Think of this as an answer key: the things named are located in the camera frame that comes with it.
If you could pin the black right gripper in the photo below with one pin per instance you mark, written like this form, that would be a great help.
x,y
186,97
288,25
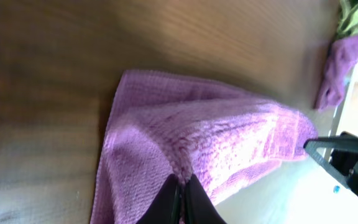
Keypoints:
x,y
338,156

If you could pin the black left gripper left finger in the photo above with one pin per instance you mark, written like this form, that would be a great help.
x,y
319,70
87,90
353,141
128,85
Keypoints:
x,y
166,206

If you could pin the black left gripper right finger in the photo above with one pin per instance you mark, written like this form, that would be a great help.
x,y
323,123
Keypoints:
x,y
198,207

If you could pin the purple cloth with label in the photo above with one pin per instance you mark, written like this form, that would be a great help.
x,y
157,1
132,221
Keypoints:
x,y
162,124

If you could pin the crumpled purple cloth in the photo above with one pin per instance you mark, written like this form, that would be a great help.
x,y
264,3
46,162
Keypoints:
x,y
343,56

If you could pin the crumpled green cloth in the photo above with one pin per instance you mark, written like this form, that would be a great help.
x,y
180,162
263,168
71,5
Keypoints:
x,y
348,19

